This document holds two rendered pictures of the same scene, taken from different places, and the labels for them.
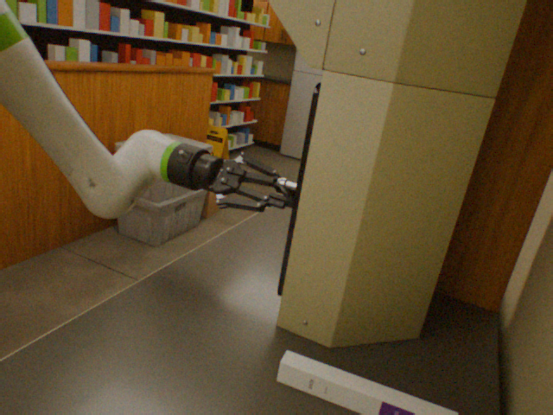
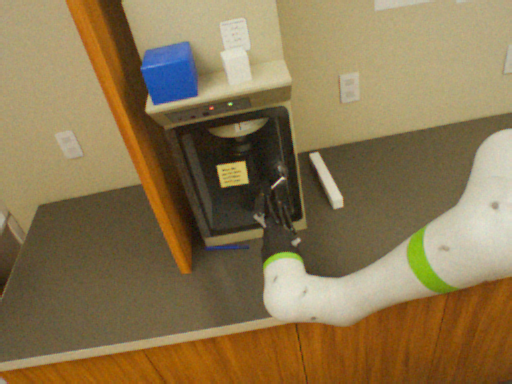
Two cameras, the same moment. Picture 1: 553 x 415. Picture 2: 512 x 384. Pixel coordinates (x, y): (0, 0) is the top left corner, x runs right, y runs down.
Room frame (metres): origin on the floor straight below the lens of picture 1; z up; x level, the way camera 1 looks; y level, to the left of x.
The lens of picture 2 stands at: (1.16, 0.83, 1.94)
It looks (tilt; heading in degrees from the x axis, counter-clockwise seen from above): 40 degrees down; 250
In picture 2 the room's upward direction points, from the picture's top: 12 degrees counter-clockwise
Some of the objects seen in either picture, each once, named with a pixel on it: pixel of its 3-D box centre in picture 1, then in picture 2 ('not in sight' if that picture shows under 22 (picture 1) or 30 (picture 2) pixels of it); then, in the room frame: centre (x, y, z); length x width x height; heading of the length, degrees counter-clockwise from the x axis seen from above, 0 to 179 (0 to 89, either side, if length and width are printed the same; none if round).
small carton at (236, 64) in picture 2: not in sight; (236, 65); (0.84, -0.02, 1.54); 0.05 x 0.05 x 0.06; 76
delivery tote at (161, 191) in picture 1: (165, 166); not in sight; (3.03, 0.84, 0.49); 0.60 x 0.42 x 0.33; 158
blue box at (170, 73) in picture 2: not in sight; (171, 72); (0.97, -0.07, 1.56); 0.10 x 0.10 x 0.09; 68
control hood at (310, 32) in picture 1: (327, 38); (221, 102); (0.88, -0.04, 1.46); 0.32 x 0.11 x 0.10; 158
